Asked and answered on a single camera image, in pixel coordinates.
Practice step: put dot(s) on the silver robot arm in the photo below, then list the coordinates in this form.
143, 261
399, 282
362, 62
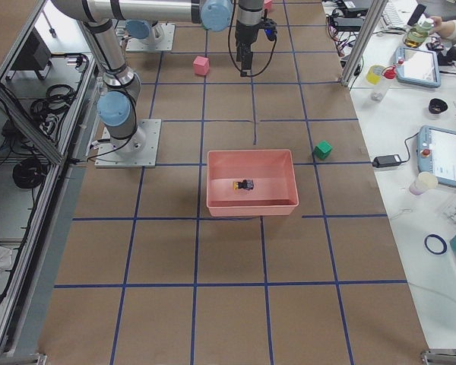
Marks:
95, 18
144, 30

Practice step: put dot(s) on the white paper cup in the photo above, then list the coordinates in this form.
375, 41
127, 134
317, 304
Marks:
423, 182

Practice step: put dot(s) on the red cap squeeze bottle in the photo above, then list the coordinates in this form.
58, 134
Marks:
386, 80

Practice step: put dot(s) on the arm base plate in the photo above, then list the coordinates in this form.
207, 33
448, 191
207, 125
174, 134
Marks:
140, 151
166, 44

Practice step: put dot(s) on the yellow tape roll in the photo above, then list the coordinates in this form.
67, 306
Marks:
374, 74

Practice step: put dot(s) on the black small bowl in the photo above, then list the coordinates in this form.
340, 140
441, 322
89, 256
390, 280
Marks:
437, 106

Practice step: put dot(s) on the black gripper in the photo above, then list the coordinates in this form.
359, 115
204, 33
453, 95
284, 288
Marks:
245, 36

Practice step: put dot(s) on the black power adapter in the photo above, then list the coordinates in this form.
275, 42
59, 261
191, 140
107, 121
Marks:
383, 161

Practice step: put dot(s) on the person's hand at desk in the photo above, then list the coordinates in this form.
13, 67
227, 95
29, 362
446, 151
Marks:
437, 23

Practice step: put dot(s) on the lower teach pendant tablet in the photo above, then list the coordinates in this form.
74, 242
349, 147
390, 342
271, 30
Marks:
436, 153

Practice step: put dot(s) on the green cube beside pink bin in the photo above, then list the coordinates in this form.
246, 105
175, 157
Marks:
322, 150

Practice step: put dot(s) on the pink cube near robot bases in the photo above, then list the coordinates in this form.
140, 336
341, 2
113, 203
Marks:
201, 65

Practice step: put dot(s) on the teach pendant tablet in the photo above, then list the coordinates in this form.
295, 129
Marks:
417, 67
436, 153

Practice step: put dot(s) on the pink plastic bin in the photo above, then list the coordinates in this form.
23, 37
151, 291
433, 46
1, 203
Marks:
275, 191

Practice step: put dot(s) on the yellow push button switch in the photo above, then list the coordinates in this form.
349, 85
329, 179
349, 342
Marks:
246, 184

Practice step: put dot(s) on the upper teach pendant tablet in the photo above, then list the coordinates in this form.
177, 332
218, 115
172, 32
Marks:
417, 67

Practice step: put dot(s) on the aluminium frame post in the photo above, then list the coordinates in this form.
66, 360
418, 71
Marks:
372, 18

